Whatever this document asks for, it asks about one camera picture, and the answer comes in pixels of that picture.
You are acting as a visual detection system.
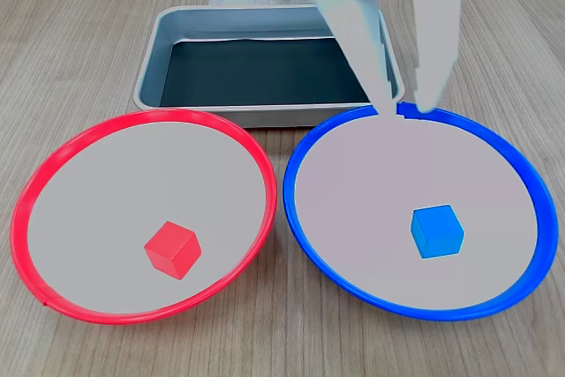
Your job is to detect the blue cube block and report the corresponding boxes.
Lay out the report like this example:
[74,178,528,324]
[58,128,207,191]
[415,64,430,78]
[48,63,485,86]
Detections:
[410,203,466,260]

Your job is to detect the red cube block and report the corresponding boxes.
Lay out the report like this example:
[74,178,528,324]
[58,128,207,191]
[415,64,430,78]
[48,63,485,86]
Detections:
[143,220,203,282]

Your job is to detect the black tray liner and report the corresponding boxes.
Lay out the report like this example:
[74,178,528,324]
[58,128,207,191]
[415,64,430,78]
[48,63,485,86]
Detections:
[159,36,373,109]

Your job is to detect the silver metal tray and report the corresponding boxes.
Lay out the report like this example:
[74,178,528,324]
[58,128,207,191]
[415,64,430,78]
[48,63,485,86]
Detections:
[132,4,406,130]

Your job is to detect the white dish blue rim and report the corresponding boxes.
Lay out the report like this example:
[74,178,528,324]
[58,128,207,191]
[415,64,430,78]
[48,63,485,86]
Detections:
[282,102,560,322]

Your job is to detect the white dish red rim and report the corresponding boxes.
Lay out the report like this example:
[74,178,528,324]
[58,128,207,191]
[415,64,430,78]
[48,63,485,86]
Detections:
[10,108,279,326]

